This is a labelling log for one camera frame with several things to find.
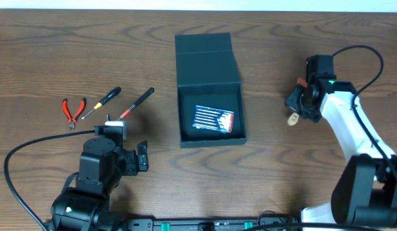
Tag right black cable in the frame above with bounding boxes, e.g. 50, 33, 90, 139
331, 44, 397, 200

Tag black yellow screwdriver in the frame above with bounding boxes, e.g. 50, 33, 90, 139
82, 87, 121, 120

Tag black red claw hammer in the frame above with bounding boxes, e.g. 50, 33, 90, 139
116, 87, 155, 121

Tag dark green open box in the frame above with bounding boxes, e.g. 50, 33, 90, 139
175, 33, 247, 148

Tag red handled pliers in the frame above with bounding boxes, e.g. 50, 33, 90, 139
62, 97, 87, 130

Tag orange scraper wooden handle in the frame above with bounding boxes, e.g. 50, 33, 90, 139
287, 78, 308, 126

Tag left black cable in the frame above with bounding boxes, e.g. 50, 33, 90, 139
4, 130, 96, 231

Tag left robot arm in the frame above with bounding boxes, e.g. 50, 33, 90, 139
48, 137, 149, 231

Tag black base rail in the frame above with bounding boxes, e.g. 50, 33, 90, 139
127, 215, 299, 231

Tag black cable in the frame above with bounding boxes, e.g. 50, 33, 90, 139
331, 44, 397, 200
4, 130, 96, 231

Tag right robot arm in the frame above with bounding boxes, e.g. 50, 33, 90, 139
285, 74, 397, 228

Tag blue drill bit pack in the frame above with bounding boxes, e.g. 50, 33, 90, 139
192, 105, 234, 133

